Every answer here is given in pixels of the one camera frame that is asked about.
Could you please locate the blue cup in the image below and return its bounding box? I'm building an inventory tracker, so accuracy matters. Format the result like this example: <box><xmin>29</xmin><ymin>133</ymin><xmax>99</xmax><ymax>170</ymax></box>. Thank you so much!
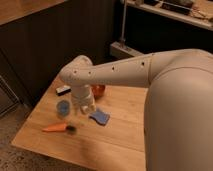
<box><xmin>56</xmin><ymin>100</ymin><xmax>70</xmax><ymax>116</ymax></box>

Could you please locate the blue sponge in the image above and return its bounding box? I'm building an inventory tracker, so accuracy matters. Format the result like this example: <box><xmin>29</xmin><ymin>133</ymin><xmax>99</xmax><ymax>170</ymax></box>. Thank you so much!
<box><xmin>89</xmin><ymin>108</ymin><xmax>110</xmax><ymax>126</ymax></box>

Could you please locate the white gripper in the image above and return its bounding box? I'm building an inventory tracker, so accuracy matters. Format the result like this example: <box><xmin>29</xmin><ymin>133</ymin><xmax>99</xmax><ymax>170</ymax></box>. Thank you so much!
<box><xmin>71</xmin><ymin>85</ymin><xmax>96</xmax><ymax>114</ymax></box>

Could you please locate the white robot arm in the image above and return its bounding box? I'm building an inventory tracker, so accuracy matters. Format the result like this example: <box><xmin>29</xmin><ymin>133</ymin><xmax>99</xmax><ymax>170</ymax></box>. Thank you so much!
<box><xmin>59</xmin><ymin>49</ymin><xmax>213</xmax><ymax>171</ymax></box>

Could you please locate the dark wood cabinet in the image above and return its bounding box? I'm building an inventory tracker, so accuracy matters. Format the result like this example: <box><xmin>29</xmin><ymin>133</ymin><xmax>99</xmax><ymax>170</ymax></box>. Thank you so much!
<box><xmin>0</xmin><ymin>0</ymin><xmax>117</xmax><ymax>105</ymax></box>

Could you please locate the red bowl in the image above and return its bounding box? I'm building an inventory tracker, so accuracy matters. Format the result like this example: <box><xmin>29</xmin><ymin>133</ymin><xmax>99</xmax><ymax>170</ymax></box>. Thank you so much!
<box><xmin>92</xmin><ymin>85</ymin><xmax>105</xmax><ymax>98</ymax></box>

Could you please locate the orange pepper with dark stem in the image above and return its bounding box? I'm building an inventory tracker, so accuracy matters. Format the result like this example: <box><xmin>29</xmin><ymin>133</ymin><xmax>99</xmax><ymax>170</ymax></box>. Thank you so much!
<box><xmin>43</xmin><ymin>123</ymin><xmax>76</xmax><ymax>132</ymax></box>

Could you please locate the grey metal shelf frame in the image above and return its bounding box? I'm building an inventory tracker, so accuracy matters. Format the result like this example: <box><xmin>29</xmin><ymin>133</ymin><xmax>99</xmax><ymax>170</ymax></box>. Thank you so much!
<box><xmin>110</xmin><ymin>0</ymin><xmax>213</xmax><ymax>59</ymax></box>

